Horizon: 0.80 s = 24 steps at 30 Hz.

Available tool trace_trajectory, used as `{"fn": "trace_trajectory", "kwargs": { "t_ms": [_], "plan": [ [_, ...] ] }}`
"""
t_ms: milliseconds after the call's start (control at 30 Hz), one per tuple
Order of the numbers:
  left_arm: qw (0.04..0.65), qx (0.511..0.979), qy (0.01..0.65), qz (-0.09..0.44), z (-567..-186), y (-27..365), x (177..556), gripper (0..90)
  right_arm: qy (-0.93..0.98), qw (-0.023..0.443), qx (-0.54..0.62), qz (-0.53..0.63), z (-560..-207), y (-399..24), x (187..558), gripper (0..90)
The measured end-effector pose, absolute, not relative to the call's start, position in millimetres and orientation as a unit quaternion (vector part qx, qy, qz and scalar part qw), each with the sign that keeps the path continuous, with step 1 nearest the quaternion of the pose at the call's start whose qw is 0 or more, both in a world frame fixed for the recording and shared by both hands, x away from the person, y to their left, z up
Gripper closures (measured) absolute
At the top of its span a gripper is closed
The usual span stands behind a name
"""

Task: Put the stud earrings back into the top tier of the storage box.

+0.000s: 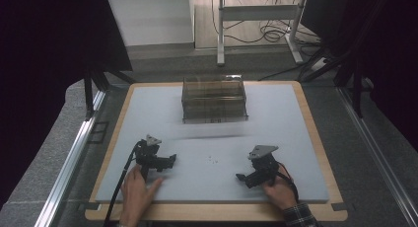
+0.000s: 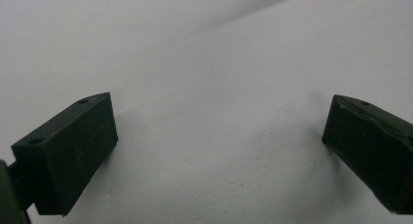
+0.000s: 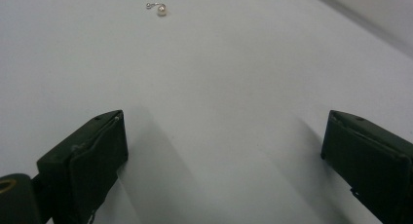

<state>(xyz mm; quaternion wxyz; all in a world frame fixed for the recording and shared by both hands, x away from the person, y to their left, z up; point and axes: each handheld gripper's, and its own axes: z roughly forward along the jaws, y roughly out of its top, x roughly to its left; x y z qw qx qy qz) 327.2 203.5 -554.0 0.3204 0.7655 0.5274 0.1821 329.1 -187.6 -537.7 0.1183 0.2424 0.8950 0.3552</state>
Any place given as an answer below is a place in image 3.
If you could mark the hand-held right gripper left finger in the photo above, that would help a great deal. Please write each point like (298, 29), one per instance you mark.
(87, 162)

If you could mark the pearl stud earring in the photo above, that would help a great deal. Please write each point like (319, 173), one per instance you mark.
(161, 10)

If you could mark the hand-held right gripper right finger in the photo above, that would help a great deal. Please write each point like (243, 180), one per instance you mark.
(367, 156)

